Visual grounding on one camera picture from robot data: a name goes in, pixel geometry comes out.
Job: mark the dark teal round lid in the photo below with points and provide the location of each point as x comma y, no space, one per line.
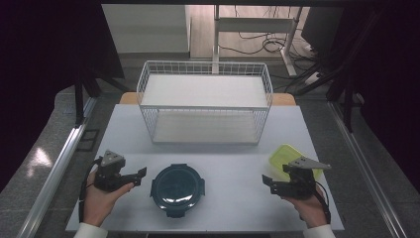
177,189

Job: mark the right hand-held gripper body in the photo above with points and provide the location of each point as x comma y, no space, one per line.
298,180

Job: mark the dark curtain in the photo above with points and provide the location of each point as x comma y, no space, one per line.
393,82
39,66

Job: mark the white cabinet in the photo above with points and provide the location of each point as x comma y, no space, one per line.
148,29

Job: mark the person's left hand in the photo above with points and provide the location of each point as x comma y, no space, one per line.
99,201

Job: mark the person's right hand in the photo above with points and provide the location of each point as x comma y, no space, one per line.
308,208

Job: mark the green lidded square plastic container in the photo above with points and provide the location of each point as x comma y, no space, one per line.
280,158

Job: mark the white desk frame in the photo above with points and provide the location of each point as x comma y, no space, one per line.
254,24

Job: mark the metal floor rail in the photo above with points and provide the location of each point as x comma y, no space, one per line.
366,172
56,172

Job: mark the dark monitor panel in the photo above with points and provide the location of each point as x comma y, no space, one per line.
322,28

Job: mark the black metal stand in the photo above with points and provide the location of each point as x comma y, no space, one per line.
346,99
79,99

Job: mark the white power strip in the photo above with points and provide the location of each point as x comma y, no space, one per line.
313,78

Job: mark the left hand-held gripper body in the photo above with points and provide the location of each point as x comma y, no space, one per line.
110,172

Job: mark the wooden table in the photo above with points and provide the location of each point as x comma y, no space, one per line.
128,98

